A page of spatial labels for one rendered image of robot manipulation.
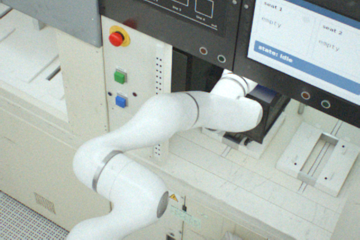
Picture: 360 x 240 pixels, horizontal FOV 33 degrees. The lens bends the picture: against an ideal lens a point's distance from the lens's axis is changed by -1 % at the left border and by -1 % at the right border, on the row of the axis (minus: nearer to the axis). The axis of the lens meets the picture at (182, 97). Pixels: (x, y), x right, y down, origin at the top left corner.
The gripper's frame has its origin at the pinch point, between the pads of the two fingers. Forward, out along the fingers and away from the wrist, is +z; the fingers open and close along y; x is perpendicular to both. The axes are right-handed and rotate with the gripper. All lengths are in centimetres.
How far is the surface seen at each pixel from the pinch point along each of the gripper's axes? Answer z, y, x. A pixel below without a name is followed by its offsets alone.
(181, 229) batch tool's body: -28, -7, -64
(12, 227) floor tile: -32, -89, -123
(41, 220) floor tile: -23, -80, -122
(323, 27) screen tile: -30, 22, 41
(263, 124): -10.8, 9.1, -16.3
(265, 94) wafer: -0.3, 5.2, -15.1
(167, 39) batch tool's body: -27.9, -15.0, 19.3
